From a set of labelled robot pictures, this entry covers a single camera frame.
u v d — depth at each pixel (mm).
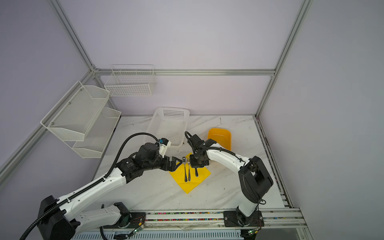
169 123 1149
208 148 594
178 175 882
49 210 385
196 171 837
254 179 453
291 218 764
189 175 887
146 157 575
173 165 666
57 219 374
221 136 1035
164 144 686
